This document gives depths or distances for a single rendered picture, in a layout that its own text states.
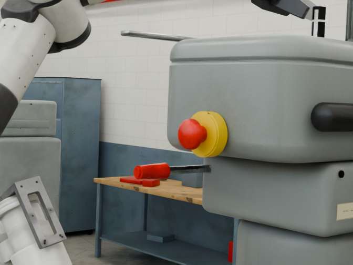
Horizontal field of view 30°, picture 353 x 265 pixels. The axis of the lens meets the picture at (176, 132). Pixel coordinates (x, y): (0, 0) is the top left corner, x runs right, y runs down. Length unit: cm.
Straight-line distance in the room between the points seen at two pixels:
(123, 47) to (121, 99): 65
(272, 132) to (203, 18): 652
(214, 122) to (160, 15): 702
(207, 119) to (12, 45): 37
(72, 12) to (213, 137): 39
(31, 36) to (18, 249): 39
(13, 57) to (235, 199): 40
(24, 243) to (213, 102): 30
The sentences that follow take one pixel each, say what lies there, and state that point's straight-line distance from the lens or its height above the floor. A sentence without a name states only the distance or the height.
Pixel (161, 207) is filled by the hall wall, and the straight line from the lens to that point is 776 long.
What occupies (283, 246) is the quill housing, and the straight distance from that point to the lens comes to 97.
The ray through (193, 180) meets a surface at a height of 96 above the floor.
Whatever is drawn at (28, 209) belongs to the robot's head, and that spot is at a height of 167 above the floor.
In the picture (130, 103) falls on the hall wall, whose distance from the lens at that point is 818.
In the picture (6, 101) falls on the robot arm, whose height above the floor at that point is 179.
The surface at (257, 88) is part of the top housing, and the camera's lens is 82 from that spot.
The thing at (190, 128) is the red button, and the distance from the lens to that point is 83.
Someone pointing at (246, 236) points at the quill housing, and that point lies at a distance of 102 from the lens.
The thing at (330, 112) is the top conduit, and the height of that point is 180.
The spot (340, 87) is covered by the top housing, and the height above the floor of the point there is 183.
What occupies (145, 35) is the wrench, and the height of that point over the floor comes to 189.
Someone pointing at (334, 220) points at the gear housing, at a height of 165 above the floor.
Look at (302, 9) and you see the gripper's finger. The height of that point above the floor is 195.
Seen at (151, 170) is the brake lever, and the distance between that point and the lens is 92.
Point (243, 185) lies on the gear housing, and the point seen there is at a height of 168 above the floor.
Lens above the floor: 181
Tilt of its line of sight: 3 degrees down
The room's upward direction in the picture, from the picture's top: 2 degrees clockwise
